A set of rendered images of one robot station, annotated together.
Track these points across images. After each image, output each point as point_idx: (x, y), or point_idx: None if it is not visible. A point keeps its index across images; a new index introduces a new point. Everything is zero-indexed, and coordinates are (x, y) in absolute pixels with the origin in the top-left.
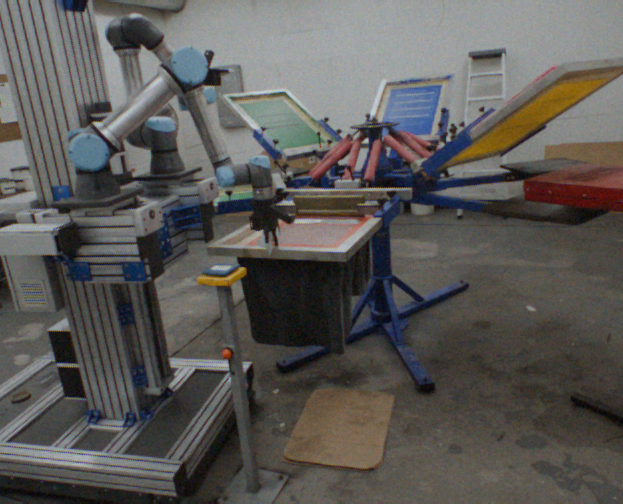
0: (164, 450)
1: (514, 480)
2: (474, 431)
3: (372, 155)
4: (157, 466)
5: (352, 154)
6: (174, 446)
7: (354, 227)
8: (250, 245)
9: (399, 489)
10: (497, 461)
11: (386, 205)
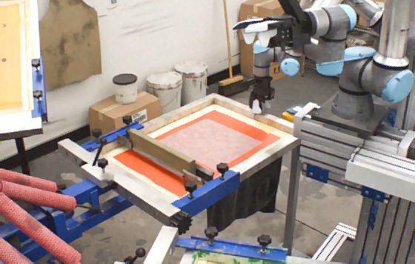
0: (348, 248)
1: (131, 216)
2: (115, 248)
3: (15, 173)
4: (350, 231)
5: (29, 187)
6: (341, 242)
7: (163, 137)
8: (273, 119)
9: (196, 232)
10: (127, 227)
11: (109, 139)
